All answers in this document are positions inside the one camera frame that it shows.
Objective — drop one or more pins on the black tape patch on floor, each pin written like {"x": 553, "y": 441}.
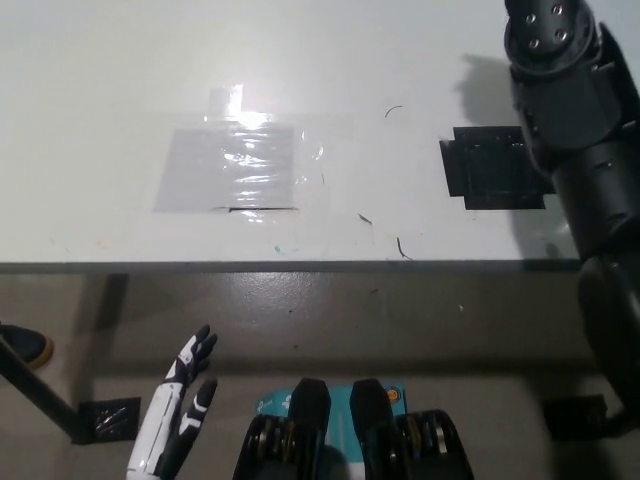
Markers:
{"x": 107, "y": 420}

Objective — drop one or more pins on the grey sheet under clear tape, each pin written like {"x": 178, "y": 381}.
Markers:
{"x": 200, "y": 175}

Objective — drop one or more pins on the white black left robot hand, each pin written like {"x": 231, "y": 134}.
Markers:
{"x": 162, "y": 420}

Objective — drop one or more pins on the black slanted metal bar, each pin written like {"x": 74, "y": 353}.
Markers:
{"x": 40, "y": 395}

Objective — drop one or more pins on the black tape patch on desk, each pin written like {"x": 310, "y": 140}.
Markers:
{"x": 490, "y": 170}

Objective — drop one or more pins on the black shoe with tan sole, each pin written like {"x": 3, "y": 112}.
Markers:
{"x": 25, "y": 345}

